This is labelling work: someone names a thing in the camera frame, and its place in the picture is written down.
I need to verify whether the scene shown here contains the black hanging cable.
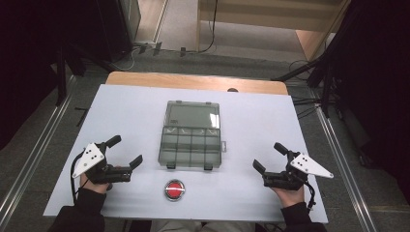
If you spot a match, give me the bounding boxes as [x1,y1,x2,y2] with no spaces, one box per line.
[180,0,220,55]

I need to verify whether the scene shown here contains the metal floor rail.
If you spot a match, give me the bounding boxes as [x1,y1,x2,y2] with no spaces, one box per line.
[0,75,78,223]
[313,105,378,232]

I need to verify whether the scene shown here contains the person's right hand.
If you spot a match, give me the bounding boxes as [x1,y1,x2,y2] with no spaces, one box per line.
[271,185,307,209]

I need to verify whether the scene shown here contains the white floor cable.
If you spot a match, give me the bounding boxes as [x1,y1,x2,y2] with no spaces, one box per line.
[110,47,136,73]

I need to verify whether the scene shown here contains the small black floor bracket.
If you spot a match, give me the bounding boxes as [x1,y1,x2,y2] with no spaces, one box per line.
[74,106,90,128]

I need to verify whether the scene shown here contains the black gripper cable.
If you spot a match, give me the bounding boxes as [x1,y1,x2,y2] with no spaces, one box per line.
[301,180,317,215]
[70,152,85,206]

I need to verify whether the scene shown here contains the round red silver-rimmed tin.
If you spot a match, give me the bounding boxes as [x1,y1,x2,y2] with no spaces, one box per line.
[163,179,187,203]

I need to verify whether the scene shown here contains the light wooden furniture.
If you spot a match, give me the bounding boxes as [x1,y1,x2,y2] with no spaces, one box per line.
[196,0,352,62]

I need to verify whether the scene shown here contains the white table board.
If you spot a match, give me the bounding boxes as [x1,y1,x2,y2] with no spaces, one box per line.
[43,83,330,224]

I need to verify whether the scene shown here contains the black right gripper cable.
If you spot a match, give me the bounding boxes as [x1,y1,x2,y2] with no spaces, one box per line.
[301,180,317,215]

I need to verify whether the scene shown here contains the person's left hand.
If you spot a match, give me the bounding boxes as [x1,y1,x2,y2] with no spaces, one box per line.
[79,173,114,195]

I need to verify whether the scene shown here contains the clear plastic compartment box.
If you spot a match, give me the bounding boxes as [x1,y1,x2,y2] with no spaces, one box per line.
[158,100,228,171]

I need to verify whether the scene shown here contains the black floor cables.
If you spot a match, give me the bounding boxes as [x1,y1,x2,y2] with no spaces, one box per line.
[291,95,323,119]

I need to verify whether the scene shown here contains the dark curtain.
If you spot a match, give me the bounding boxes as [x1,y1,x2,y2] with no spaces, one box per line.
[0,0,133,151]
[322,0,410,206]

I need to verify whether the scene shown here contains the wooden table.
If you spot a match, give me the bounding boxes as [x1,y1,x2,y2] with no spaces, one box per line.
[105,71,289,96]

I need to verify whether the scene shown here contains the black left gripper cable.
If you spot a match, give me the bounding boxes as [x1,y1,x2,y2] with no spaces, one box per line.
[70,152,85,206]

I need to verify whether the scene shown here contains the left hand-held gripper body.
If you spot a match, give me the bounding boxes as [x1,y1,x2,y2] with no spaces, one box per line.
[72,141,133,186]

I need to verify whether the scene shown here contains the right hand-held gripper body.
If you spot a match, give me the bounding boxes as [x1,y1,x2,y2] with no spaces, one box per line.
[262,150,335,191]

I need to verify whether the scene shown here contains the black metal stand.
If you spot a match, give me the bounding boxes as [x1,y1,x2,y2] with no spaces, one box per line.
[270,54,337,119]
[54,42,114,107]

